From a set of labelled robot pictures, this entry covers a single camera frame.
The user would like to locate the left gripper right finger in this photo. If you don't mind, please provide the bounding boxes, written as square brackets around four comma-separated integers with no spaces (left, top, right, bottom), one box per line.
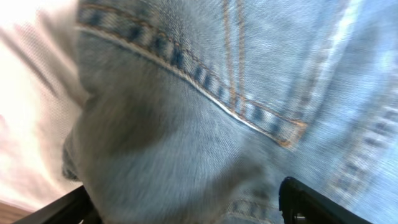
[279,177,370,224]

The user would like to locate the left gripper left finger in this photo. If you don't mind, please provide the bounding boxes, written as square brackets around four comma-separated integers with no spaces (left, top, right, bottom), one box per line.
[13,186,103,224]

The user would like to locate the folded beige trousers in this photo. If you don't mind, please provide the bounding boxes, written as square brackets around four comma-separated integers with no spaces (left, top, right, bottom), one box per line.
[1,0,86,211]

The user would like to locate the light blue denim jeans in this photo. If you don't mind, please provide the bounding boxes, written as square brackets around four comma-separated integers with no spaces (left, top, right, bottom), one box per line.
[63,0,397,223]

